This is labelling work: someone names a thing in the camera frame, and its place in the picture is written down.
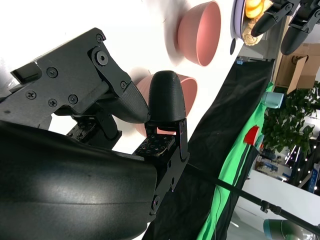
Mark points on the beige toy food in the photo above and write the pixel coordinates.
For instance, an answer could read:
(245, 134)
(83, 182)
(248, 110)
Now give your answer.
(250, 37)

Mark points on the yellow toy food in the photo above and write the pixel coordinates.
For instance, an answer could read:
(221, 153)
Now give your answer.
(252, 8)

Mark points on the red toy watermelon slice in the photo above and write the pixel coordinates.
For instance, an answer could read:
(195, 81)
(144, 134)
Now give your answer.
(252, 136)

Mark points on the blue printed box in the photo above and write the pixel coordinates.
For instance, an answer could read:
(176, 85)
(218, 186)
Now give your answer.
(315, 180)

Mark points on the green backdrop cloth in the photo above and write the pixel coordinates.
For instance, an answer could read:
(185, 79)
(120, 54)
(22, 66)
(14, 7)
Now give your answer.
(232, 162)

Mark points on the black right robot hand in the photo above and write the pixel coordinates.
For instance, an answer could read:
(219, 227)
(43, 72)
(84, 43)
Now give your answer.
(75, 180)

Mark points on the small blue clip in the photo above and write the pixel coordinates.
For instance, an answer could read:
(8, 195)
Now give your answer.
(239, 62)

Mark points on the black round table grommet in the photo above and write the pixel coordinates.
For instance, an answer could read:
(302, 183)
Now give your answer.
(233, 46)

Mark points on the pink plastic bowl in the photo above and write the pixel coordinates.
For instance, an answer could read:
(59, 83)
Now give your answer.
(200, 30)
(193, 92)
(142, 87)

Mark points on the brown cardboard box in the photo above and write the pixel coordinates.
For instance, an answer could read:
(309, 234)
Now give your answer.
(307, 70)

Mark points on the purple plate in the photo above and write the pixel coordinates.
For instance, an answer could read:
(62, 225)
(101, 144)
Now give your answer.
(237, 15)

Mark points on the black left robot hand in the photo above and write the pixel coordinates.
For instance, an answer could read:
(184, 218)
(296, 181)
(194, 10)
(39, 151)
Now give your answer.
(297, 32)

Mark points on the green leafy plant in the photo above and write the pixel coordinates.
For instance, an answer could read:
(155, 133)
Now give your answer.
(287, 125)

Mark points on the black backdrop cloth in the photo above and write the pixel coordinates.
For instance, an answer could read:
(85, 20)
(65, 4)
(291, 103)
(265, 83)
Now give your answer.
(212, 125)

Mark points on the teal cup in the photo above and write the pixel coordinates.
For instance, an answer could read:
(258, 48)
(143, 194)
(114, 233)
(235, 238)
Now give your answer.
(273, 99)

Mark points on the teal cylinder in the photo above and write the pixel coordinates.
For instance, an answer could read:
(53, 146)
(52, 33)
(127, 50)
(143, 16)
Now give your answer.
(275, 228)

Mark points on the black metal rod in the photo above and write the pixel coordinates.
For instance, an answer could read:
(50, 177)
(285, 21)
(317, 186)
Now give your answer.
(250, 195)

